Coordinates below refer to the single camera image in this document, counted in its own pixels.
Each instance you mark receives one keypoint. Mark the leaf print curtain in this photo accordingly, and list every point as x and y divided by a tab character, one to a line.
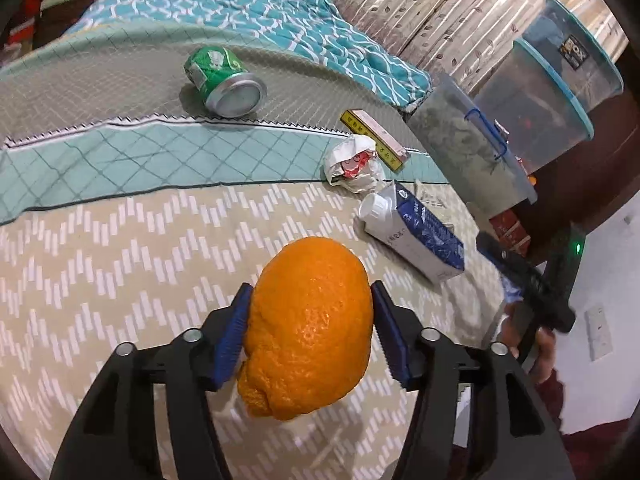
466	39

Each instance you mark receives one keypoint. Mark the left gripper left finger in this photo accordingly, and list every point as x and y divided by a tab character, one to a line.
113	434

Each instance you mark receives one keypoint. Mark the wall outlet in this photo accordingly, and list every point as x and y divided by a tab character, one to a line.
598	333

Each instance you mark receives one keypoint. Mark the blue white milk carton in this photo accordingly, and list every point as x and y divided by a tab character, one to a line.
395	217

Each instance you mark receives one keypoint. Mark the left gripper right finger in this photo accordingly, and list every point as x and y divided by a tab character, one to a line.
511	434

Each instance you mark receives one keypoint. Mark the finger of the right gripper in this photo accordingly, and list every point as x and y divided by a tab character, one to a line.
523	275

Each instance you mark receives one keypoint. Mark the orange peel piece front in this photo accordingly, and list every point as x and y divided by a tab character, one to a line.
309	332

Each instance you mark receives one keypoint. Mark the person's right hand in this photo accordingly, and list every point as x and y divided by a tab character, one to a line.
545	343

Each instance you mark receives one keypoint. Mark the green soda can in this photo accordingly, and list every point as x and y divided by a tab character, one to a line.
226	87

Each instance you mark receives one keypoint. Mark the clear storage bin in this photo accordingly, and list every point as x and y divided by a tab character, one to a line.
530	100
575	54
469	151

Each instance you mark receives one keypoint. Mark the top clear storage bin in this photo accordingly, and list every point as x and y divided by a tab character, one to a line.
575	54

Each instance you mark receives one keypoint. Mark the pink yellow box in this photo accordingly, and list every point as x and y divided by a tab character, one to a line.
388	148

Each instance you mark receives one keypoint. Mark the upper clear storage bin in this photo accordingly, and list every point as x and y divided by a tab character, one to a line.
530	100

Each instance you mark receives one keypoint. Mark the teal patterned quilt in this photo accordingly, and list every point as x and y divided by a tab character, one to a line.
313	29

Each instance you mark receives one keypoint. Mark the lower clear storage bin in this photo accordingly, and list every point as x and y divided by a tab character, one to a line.
469	151

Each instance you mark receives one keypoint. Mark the white paper bag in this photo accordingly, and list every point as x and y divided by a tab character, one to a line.
354	165

